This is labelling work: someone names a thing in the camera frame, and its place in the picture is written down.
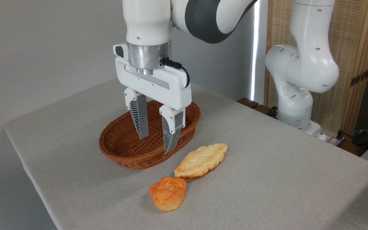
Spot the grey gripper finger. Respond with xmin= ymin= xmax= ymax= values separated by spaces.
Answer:
xmin=159 ymin=105 xmax=186 ymax=155
xmin=124 ymin=88 xmax=149 ymax=140

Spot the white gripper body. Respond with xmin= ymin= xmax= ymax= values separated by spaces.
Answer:
xmin=113 ymin=44 xmax=192 ymax=111

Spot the round orange bread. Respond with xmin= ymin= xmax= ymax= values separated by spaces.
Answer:
xmin=149 ymin=176 xmax=187 ymax=212

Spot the brown wicker basket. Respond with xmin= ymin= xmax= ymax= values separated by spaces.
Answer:
xmin=99 ymin=100 xmax=201 ymax=169

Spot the long braided bread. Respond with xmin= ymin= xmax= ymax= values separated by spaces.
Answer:
xmin=174 ymin=143 xmax=228 ymax=179

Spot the dark brown wooden block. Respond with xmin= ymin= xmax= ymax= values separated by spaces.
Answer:
xmin=237 ymin=97 xmax=259 ymax=109
xmin=254 ymin=104 xmax=273 ymax=116

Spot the dark metal hinge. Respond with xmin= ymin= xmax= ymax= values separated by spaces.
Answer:
xmin=350 ymin=69 xmax=368 ymax=87

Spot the wooden rattan folding screen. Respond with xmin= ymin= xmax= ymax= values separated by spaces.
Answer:
xmin=264 ymin=0 xmax=368 ymax=135

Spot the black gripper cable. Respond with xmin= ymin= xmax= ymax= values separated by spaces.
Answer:
xmin=160 ymin=57 xmax=191 ymax=88

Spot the white light strip post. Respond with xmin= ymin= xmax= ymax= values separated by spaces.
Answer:
xmin=250 ymin=0 xmax=268 ymax=104

